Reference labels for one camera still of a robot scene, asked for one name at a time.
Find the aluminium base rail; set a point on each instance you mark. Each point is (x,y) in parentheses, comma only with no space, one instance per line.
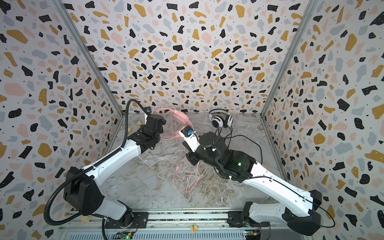
(174,224)

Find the white black headphones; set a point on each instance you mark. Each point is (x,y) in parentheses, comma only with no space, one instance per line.
(220,118)

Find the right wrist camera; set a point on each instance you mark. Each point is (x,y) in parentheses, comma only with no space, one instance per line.
(191,141)

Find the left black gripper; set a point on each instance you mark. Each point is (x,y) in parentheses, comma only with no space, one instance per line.
(142,128)

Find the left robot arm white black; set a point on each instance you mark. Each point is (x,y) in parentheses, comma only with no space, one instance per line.
(84,194)

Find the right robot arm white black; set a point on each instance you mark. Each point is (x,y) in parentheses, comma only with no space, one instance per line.
(296,208)

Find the pink headphones with cable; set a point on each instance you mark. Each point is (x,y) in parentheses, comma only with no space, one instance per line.
(178,120)

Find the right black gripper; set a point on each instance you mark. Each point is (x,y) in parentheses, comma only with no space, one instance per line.
(192,157)

